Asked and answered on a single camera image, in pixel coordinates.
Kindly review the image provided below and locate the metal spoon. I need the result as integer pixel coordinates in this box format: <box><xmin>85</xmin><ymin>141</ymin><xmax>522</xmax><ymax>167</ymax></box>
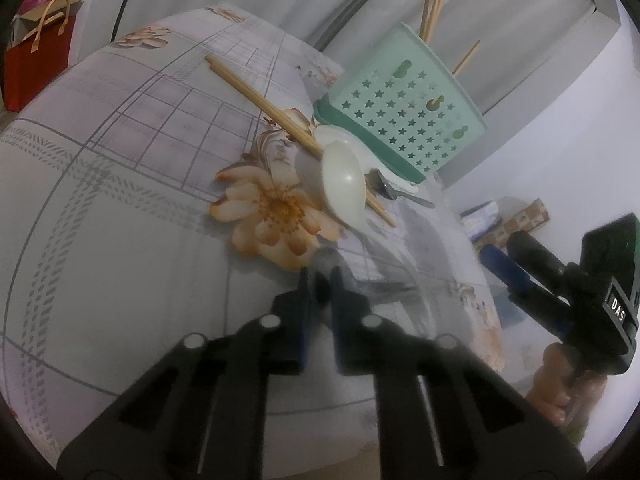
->
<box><xmin>366</xmin><ymin>169</ymin><xmax>435</xmax><ymax>209</ymax></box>

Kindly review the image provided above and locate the white plastic ladle spoon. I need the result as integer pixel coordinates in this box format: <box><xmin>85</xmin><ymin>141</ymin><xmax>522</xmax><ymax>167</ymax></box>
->
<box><xmin>320</xmin><ymin>141</ymin><xmax>367</xmax><ymax>231</ymax></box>

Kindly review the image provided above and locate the mint green utensil holder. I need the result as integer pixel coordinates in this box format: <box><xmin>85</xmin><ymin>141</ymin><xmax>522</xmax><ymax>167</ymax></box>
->
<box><xmin>314</xmin><ymin>23</ymin><xmax>487</xmax><ymax>184</ymax></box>

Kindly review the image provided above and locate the wooden chopstick carried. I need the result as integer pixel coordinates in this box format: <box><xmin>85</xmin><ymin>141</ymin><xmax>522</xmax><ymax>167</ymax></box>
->
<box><xmin>452</xmin><ymin>40</ymin><xmax>480</xmax><ymax>77</ymax></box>

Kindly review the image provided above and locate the white plastic rice paddle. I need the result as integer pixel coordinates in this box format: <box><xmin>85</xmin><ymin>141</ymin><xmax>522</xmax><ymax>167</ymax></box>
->
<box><xmin>312</xmin><ymin>125</ymin><xmax>419</xmax><ymax>196</ymax></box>

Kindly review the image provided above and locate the wooden chopstick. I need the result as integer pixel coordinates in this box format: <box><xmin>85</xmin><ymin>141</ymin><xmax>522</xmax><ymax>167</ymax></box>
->
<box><xmin>208</xmin><ymin>53</ymin><xmax>327</xmax><ymax>156</ymax></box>
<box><xmin>418</xmin><ymin>0</ymin><xmax>431</xmax><ymax>39</ymax></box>
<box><xmin>204</xmin><ymin>54</ymin><xmax>399</xmax><ymax>229</ymax></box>

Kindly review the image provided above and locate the person right hand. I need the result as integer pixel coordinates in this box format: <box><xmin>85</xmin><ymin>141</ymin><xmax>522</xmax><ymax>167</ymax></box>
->
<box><xmin>525</xmin><ymin>344</ymin><xmax>608</xmax><ymax>427</ymax></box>

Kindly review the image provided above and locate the patterned brown box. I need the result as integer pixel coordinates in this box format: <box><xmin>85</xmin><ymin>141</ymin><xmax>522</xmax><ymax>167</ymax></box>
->
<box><xmin>474</xmin><ymin>198</ymin><xmax>550</xmax><ymax>252</ymax></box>

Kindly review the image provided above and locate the grey curtain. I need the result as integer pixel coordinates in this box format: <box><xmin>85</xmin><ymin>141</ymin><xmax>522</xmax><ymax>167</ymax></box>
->
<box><xmin>72</xmin><ymin>0</ymin><xmax>599</xmax><ymax>110</ymax></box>

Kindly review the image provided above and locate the floral plaid tablecloth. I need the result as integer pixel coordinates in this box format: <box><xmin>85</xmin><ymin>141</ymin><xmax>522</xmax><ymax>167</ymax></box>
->
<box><xmin>1</xmin><ymin>4</ymin><xmax>504</xmax><ymax>478</ymax></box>

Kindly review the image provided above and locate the red gift bag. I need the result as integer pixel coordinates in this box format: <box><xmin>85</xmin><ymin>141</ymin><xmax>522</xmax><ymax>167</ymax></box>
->
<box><xmin>2</xmin><ymin>0</ymin><xmax>76</xmax><ymax>113</ymax></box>

